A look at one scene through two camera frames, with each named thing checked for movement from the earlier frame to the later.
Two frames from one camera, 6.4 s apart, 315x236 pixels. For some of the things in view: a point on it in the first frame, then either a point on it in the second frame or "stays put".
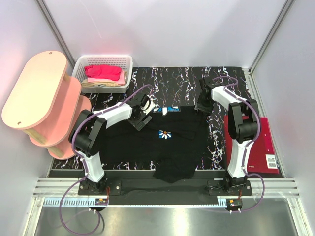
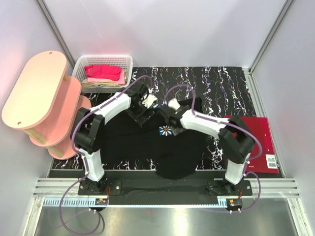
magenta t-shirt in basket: x=107 y=72 stays put
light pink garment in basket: x=120 y=81 stays put
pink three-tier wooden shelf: x=45 y=101 stays put
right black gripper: x=199 y=106 -> x=175 y=132
